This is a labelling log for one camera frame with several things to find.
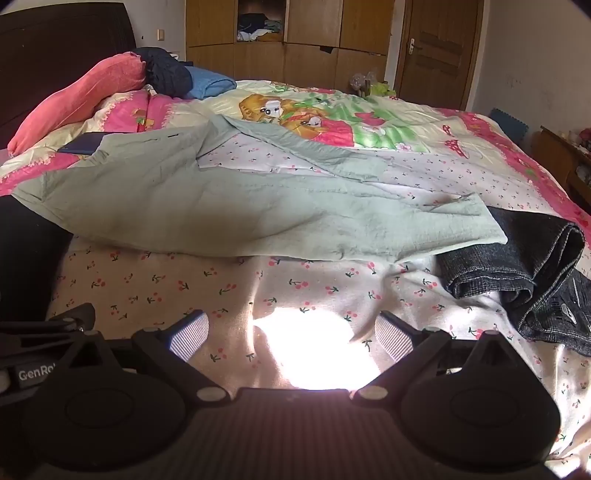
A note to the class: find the blue foam mat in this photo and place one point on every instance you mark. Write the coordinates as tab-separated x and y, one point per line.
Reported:
508	125

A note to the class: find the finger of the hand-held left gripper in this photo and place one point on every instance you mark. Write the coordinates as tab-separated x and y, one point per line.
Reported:
55	323

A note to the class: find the clear plastic bag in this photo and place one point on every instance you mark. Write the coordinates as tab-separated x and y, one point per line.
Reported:
360	82

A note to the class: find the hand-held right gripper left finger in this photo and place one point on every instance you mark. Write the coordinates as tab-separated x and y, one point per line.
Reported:
189	336

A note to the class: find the dark grey folded jeans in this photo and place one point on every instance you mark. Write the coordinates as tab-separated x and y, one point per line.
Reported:
531	258

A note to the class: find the green bag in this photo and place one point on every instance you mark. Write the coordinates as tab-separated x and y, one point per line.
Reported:
384	88

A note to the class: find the wooden bedside table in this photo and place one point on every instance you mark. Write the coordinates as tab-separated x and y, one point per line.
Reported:
554	157

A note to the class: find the light green pants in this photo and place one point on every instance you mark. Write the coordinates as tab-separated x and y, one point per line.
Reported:
231	198

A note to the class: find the wooden door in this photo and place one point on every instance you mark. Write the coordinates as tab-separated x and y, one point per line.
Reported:
438	60

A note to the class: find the pink pillow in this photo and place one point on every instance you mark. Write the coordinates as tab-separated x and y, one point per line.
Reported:
78	97

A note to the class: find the dark wooden headboard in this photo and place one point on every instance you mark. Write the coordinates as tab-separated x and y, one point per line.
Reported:
46	50

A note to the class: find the dark blue flat book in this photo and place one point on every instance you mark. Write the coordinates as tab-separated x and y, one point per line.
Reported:
85	144

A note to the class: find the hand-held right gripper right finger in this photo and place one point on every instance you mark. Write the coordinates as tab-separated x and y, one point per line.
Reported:
391	338

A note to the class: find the blue folded cloth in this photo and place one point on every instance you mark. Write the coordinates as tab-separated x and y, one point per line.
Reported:
210	83

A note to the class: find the navy padded jacket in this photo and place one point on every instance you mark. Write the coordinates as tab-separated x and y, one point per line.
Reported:
164	74

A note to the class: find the wooden wardrobe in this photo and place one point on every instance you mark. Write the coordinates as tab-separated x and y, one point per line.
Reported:
304	60

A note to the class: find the dark cloth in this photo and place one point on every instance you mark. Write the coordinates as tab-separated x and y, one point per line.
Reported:
27	258

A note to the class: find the folded clothes pile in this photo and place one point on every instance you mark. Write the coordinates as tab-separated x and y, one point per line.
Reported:
258	30

